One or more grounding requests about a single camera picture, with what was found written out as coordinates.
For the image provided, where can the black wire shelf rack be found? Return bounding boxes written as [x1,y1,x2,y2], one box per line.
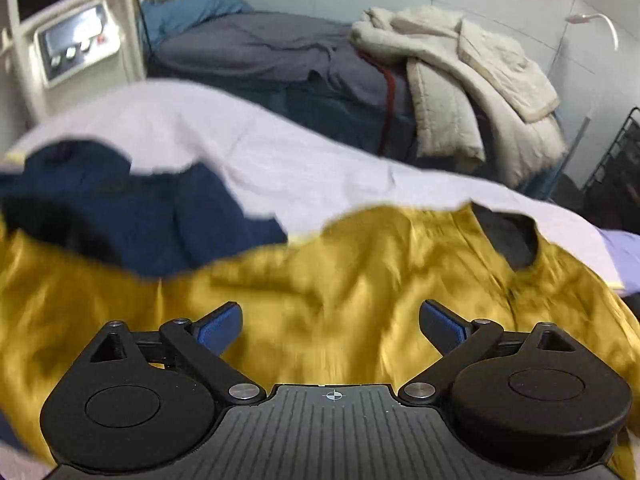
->
[582,106,640,234]

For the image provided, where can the grey duvet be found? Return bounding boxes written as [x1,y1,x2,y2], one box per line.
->
[152,12,411,113]

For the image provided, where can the golden yellow satin jacket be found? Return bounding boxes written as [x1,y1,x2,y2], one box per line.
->
[1,205,639,479]

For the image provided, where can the beige quilted coat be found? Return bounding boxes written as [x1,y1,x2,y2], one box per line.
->
[349,6,567,188]

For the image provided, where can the blue pillow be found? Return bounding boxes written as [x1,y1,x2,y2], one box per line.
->
[137,0,254,52]

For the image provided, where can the dark red strap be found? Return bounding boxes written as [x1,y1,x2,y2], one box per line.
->
[359,52,397,157]

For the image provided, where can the white gooseneck lamp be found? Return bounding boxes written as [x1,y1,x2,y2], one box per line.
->
[565,12,621,52]

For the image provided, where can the white machine with control panel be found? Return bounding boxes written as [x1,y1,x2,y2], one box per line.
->
[2,0,145,125]

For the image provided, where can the light pink bed sheet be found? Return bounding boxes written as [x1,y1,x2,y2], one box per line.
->
[6,80,623,290]

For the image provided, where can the navy blue garment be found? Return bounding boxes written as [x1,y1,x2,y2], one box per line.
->
[1,140,286,278]

